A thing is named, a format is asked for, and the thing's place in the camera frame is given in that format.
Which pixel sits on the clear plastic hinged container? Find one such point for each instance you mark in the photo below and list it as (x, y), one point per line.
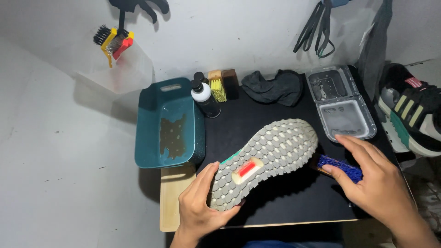
(339, 103)

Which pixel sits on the person's blue trousers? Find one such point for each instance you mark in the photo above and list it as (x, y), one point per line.
(293, 244)

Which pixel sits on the dark grey crumpled cloth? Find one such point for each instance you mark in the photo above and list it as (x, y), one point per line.
(272, 88)

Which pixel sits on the hanging black shoelaces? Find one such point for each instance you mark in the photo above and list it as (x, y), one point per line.
(318, 31)

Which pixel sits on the small black bottle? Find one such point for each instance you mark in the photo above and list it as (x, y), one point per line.
(200, 77)

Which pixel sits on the blue bristle wooden brush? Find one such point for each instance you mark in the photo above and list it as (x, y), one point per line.
(341, 167)

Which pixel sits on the person's right hand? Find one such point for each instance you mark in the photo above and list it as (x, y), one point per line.
(379, 186)

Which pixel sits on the grey-soled sneaker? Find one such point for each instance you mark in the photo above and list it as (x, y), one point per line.
(272, 155)

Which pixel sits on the hanging grey cloth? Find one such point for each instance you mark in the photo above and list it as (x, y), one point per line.
(375, 51)

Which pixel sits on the black green striped sneaker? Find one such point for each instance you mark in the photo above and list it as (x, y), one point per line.
(413, 113)

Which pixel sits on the black bottle with white label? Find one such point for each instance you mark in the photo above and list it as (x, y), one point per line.
(206, 100)

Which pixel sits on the person's left hand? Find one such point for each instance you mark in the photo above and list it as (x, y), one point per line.
(194, 210)

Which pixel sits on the yellow bristle wooden brush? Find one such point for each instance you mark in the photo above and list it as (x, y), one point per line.
(218, 89)

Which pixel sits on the hanging black glove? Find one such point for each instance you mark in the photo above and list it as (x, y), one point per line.
(137, 5)

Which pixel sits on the black table mat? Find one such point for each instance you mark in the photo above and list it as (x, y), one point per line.
(286, 203)

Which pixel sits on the teal plastic basin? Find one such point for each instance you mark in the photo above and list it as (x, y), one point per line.
(168, 127)

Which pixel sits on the dark brown wooden brush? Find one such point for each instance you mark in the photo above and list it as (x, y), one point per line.
(230, 82)

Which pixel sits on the clear plastic wall holder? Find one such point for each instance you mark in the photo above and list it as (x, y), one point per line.
(120, 75)

